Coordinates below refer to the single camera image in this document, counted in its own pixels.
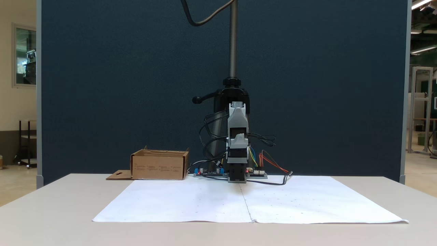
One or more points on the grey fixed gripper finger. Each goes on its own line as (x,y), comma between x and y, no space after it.
(240,139)

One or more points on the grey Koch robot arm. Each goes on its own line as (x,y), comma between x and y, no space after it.
(237,118)

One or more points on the green bin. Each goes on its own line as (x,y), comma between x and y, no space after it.
(421,139)

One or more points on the circuit board with blue parts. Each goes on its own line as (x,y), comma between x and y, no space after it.
(208,174)

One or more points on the white paper sheet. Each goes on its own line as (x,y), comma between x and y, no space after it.
(187,201)

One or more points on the brown cardboard box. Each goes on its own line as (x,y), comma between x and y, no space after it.
(157,169)

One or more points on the black and silver tripod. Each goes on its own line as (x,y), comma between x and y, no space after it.
(233,41)

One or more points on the dark blue partition panel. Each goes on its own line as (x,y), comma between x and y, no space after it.
(102,85)

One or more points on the ceiling strip light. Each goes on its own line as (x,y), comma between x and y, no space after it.
(423,50)
(420,4)

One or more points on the black shelf cart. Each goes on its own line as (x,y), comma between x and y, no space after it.
(24,136)

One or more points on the silver metal frame rack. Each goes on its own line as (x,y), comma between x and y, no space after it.
(414,102)

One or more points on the framed wall window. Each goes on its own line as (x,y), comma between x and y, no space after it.
(25,54)

